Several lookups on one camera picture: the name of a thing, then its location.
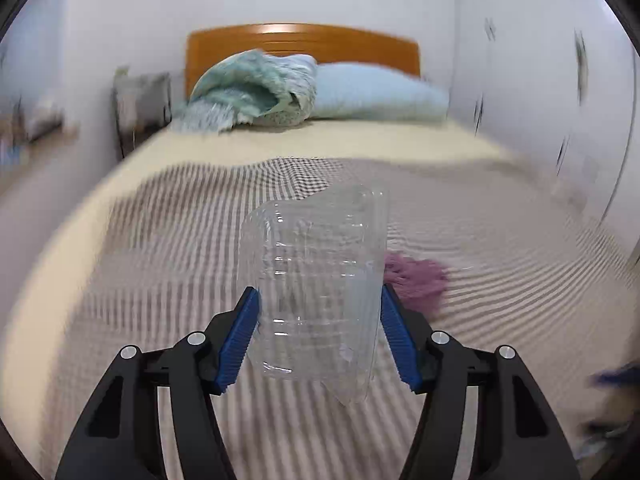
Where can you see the clear plastic container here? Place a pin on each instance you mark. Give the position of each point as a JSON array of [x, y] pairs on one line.
[[310, 285]]

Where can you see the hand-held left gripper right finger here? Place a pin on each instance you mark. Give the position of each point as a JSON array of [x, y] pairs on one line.
[[397, 340]]

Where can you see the purple crumpled wrapper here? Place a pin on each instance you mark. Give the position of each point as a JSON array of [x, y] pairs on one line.
[[415, 280]]

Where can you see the green floral quilt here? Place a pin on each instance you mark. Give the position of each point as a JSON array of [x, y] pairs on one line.
[[245, 90]]

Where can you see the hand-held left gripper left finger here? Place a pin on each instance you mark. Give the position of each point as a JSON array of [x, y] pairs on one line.
[[240, 340]]

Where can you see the hanging grey cloth item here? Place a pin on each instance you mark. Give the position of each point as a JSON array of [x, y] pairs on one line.
[[581, 60]]

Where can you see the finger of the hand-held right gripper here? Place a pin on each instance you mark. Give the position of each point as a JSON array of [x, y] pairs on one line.
[[617, 375]]

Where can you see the light blue pillow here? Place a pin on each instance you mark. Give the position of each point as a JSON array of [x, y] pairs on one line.
[[380, 95]]

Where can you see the pile of boxes and bags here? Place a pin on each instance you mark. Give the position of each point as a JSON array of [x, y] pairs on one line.
[[40, 120]]

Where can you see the white built-in wardrobe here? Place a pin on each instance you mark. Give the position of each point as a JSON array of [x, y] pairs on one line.
[[525, 85]]

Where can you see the black metal bedside rack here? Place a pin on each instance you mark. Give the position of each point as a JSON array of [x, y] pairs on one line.
[[145, 105]]

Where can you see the brown checkered blanket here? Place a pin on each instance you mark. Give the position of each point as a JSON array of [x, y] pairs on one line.
[[175, 260]]

